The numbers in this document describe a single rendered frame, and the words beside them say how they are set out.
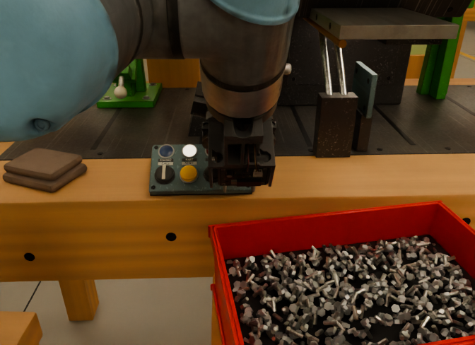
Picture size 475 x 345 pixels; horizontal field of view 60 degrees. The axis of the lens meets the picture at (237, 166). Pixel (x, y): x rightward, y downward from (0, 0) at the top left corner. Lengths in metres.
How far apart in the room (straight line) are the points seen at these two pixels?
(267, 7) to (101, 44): 0.13
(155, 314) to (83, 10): 1.55
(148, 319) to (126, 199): 1.09
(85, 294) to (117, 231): 1.00
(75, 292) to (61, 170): 1.00
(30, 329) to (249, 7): 0.42
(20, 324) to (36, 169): 0.24
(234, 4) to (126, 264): 0.49
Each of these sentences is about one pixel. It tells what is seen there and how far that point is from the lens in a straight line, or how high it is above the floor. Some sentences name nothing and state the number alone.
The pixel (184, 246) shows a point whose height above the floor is 0.82.
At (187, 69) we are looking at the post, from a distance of 1.15.
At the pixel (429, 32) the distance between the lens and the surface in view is 0.63.
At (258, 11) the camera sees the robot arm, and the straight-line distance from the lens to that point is 0.28.
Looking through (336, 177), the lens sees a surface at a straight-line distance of 0.66.
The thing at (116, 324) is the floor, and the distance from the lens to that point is 1.68.
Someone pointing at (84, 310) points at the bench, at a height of 0.06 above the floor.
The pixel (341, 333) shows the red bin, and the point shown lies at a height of 0.88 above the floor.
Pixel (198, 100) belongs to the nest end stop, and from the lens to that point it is 0.77.
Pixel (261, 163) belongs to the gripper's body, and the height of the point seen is 1.02.
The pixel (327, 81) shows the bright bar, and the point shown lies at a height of 1.02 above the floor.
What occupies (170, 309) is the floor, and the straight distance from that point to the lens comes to 1.69.
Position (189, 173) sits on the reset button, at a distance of 0.59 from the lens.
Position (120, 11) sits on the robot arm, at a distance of 0.22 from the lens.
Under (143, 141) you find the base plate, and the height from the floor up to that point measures 0.90.
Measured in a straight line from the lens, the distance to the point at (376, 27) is 0.60.
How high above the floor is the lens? 1.21
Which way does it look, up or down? 27 degrees down
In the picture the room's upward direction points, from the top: straight up
